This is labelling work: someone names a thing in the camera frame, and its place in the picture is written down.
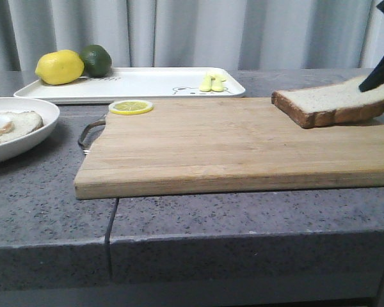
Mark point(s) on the white rectangular tray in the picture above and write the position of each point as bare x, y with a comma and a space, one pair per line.
133, 83

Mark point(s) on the metal cutting board handle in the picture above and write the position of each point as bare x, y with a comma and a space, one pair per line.
86, 148

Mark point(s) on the grey curtain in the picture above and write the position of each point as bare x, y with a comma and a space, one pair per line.
235, 35

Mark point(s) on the wooden cutting board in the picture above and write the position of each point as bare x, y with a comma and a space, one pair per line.
223, 145

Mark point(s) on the green lime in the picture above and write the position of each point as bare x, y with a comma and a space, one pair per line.
97, 61

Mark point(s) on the light green plastic spoon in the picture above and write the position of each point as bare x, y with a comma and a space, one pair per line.
217, 81

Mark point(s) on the yellow lemon slice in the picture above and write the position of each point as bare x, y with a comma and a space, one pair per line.
130, 107

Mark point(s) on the white round plate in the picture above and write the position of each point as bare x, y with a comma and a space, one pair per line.
49, 113

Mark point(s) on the light green plastic fork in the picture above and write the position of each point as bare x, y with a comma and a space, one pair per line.
206, 84

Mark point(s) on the bottom bread slice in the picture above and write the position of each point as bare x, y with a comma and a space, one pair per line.
23, 124

